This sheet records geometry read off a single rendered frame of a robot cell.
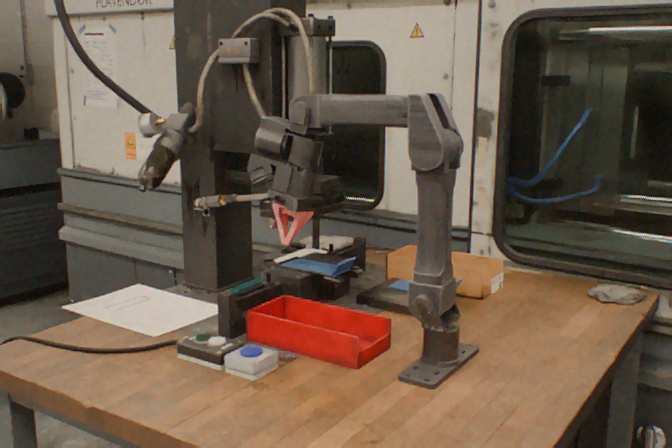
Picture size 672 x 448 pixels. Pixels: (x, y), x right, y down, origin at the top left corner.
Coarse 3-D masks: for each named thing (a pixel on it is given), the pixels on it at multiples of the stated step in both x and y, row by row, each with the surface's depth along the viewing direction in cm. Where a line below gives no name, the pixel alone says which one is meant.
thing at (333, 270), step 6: (300, 258) 164; (354, 258) 155; (288, 264) 159; (294, 264) 159; (300, 264) 159; (312, 264) 159; (318, 264) 159; (324, 264) 159; (330, 264) 159; (342, 264) 152; (348, 264) 155; (312, 270) 154; (318, 270) 154; (324, 270) 155; (330, 270) 155; (336, 270) 151; (342, 270) 154; (348, 270) 156
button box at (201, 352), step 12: (24, 336) 139; (192, 336) 133; (216, 336) 133; (72, 348) 133; (84, 348) 133; (96, 348) 132; (108, 348) 132; (120, 348) 132; (132, 348) 133; (144, 348) 133; (180, 348) 130; (192, 348) 128; (204, 348) 127; (216, 348) 127; (228, 348) 127; (192, 360) 129; (204, 360) 127; (216, 360) 125
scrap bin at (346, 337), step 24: (264, 312) 142; (288, 312) 147; (312, 312) 144; (336, 312) 140; (360, 312) 137; (264, 336) 136; (288, 336) 133; (312, 336) 130; (336, 336) 127; (360, 336) 138; (384, 336) 133; (336, 360) 128; (360, 360) 126
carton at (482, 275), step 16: (400, 256) 173; (464, 256) 177; (480, 256) 174; (400, 272) 174; (464, 272) 165; (480, 272) 163; (496, 272) 173; (464, 288) 166; (480, 288) 163; (496, 288) 170
